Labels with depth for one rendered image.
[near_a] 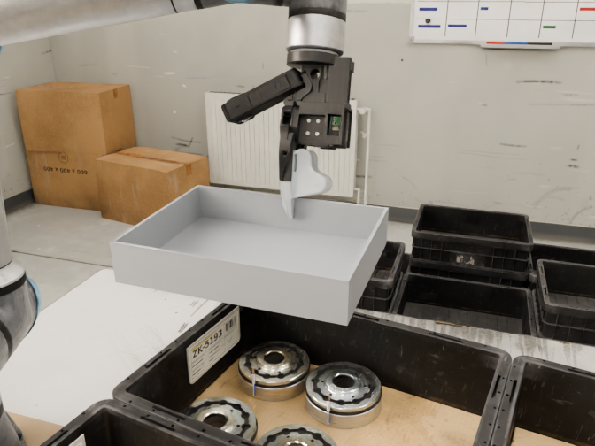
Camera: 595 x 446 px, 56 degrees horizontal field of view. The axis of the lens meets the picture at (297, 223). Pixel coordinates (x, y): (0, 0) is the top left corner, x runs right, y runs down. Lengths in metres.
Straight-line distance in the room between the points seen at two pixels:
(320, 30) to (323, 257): 0.28
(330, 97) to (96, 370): 0.69
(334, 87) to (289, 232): 0.20
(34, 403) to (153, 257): 0.54
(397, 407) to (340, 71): 0.45
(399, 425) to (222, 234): 0.34
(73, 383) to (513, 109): 2.89
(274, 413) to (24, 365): 0.58
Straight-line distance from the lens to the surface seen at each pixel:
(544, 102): 3.49
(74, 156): 4.03
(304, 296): 0.56
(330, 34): 0.73
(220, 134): 3.78
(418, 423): 0.79
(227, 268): 0.58
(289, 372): 0.81
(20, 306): 0.95
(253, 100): 0.75
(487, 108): 3.49
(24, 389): 1.15
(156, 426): 0.64
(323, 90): 0.74
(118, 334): 1.24
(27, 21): 0.66
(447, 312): 1.95
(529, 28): 3.43
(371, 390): 0.79
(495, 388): 0.73
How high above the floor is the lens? 1.34
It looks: 22 degrees down
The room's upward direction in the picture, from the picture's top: straight up
